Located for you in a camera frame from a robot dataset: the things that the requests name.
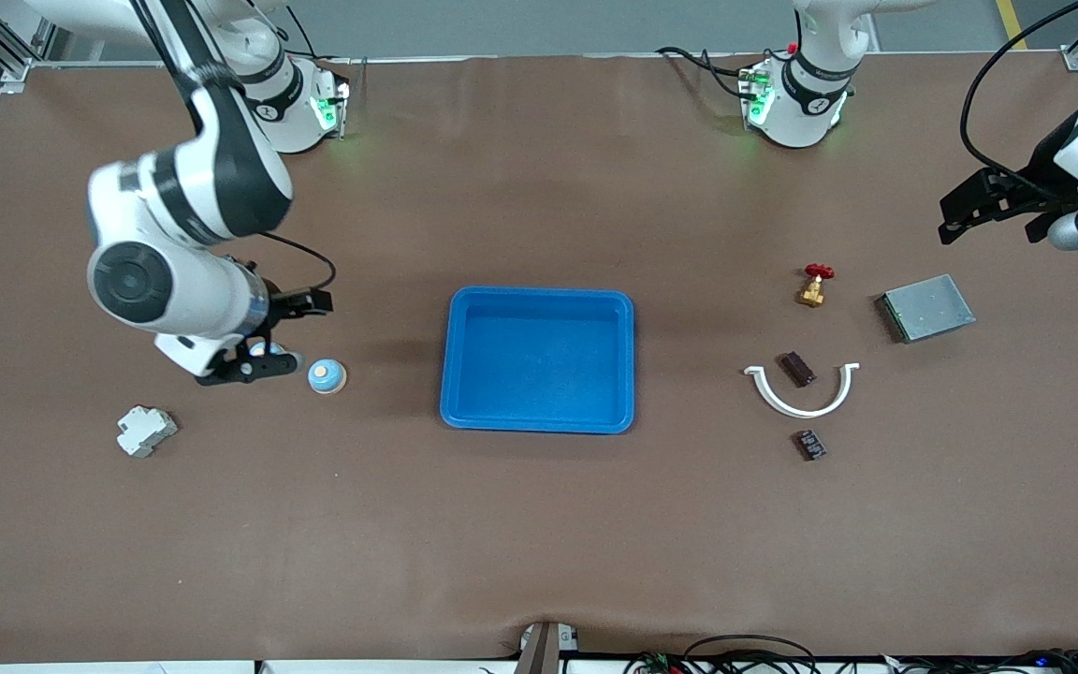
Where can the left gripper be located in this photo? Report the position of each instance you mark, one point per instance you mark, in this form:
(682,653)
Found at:
(1037,183)

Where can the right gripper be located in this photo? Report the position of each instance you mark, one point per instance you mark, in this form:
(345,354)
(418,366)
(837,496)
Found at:
(283,305)

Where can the blue call bell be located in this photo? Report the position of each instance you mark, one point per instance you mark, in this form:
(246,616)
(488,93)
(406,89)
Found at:
(327,376)
(268,349)

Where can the long dark brown capacitor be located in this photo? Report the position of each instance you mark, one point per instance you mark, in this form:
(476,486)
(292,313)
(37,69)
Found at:
(798,369)

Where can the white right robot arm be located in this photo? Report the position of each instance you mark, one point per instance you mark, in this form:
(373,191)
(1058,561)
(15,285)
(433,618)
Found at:
(221,178)

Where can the grey metal box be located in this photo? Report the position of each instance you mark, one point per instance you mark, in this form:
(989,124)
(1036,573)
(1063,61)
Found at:
(927,309)

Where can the base connector box green light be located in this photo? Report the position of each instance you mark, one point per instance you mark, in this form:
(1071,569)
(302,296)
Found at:
(756,94)
(328,110)

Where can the white circuit breaker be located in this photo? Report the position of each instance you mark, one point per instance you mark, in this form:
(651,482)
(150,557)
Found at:
(146,431)

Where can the blue plastic tray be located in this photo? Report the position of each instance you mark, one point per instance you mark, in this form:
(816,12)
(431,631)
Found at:
(539,360)

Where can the brown table mat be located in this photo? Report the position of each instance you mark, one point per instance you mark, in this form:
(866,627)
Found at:
(539,524)

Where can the grey metal bracket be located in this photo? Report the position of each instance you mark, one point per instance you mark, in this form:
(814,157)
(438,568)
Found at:
(539,651)

